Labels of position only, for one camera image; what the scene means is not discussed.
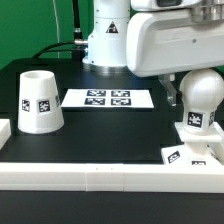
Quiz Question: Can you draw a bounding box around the white lamp base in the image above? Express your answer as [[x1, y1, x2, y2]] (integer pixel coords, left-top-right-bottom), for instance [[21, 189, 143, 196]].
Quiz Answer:
[[161, 122, 224, 167]]

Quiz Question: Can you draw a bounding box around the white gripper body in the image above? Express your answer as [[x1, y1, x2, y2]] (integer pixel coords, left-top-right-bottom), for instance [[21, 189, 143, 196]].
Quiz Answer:
[[126, 0, 224, 77]]

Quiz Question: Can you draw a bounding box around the white lamp shade cone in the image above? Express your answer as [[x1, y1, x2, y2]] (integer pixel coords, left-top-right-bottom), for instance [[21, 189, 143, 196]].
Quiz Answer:
[[18, 70, 64, 134]]

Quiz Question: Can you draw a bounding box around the white front fence wall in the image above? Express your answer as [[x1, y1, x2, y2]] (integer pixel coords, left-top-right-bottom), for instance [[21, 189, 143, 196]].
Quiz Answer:
[[0, 163, 224, 193]]

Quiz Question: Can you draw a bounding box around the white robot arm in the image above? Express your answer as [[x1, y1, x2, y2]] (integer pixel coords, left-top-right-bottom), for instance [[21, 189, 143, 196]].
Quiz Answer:
[[83, 0, 224, 105]]

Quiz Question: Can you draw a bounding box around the white left fence block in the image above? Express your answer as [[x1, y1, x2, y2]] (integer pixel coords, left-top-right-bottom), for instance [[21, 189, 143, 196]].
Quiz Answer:
[[0, 119, 11, 150]]

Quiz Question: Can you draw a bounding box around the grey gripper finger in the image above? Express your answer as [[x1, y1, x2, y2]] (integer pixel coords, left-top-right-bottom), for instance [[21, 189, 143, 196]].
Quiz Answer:
[[159, 74, 182, 106]]

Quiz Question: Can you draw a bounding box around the thin white cable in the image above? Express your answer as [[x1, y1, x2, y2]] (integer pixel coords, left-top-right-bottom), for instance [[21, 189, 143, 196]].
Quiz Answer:
[[52, 0, 61, 60]]

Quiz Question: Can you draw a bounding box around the black thick cable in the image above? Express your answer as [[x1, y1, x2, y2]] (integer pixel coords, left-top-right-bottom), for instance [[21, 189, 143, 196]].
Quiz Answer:
[[32, 0, 90, 60]]

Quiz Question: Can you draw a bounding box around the white lamp bulb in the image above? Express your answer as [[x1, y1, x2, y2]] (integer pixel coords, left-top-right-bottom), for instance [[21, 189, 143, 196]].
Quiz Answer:
[[179, 69, 224, 135]]

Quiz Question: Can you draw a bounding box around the white tag sheet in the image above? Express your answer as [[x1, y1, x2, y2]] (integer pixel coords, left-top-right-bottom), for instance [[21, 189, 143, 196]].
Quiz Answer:
[[62, 89, 154, 109]]

